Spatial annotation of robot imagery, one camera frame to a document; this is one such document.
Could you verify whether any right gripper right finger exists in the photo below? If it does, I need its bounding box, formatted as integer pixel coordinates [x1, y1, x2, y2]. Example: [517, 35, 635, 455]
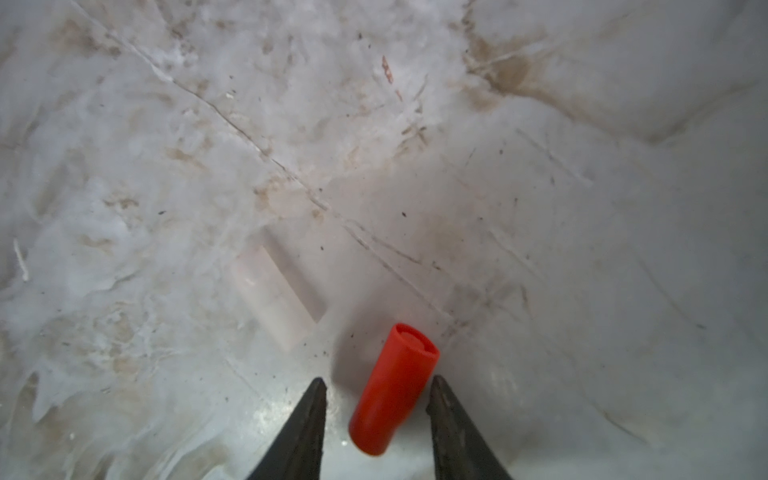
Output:
[426, 375, 513, 480]

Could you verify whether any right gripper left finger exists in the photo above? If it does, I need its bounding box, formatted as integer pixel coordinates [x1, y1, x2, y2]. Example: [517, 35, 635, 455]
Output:
[246, 377, 327, 480]

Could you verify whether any red pen cap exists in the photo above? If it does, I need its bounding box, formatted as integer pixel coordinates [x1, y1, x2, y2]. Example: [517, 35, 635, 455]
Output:
[348, 323, 440, 456]

